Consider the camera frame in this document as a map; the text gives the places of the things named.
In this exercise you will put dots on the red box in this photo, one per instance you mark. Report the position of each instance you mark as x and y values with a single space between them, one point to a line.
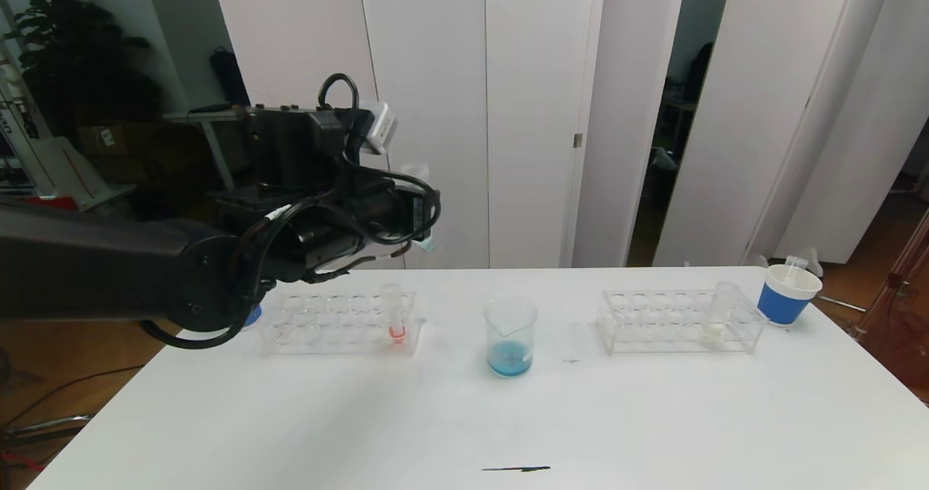
29 201

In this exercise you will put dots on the red pigment test tube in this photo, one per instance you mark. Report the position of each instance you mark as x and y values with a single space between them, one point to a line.
792 265
396 332

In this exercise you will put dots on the white floor object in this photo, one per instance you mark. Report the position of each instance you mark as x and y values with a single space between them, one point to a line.
814 263

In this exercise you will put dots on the metal floor leg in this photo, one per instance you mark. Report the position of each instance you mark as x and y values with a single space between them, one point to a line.
43 428

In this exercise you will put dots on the yellow pigment test tube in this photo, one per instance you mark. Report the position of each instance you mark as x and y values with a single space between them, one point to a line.
714 332

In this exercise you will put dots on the white standing desk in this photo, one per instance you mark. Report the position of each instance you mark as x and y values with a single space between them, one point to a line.
209 116

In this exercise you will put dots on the clear glass beaker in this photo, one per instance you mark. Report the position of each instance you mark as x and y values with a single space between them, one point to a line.
512 359

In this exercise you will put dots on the black bag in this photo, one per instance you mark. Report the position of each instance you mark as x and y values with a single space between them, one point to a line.
229 75

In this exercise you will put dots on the clear acrylic tube rack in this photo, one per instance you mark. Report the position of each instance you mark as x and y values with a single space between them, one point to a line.
345 342
668 339

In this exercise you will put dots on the blue pigment test tube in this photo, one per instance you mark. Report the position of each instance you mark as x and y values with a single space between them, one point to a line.
415 172

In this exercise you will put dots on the white folding partition screen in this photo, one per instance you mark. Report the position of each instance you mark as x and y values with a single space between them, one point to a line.
762 112
508 112

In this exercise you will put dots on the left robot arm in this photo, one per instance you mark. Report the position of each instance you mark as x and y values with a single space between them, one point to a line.
87 265

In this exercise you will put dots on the grey crate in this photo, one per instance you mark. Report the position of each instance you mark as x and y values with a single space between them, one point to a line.
109 201

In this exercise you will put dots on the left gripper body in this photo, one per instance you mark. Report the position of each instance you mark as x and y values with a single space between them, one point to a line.
417 210

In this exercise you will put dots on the brown cardboard box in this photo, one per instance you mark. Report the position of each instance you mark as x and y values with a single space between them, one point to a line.
118 140

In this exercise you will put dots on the white board with red line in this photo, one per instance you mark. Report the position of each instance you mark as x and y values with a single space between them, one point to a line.
60 169

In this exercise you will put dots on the dark green potted plant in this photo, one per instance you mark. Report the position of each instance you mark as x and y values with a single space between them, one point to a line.
72 62

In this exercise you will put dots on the blue white paper cup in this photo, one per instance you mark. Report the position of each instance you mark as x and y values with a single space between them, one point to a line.
784 304
254 317

